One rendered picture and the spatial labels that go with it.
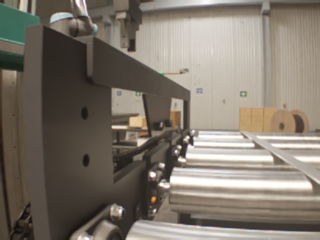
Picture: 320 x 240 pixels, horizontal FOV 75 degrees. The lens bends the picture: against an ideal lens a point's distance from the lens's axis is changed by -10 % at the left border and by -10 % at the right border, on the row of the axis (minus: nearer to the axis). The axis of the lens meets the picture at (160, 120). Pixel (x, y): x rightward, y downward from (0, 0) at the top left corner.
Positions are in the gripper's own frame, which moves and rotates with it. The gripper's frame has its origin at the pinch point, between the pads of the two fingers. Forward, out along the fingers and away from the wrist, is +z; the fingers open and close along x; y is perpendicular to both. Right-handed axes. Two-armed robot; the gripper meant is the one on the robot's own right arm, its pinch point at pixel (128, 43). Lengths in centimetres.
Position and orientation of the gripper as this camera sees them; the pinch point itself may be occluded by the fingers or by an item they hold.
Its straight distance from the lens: 75.8
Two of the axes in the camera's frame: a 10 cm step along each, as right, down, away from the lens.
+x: -2.4, 0.6, -9.7
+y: -9.7, -0.1, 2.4
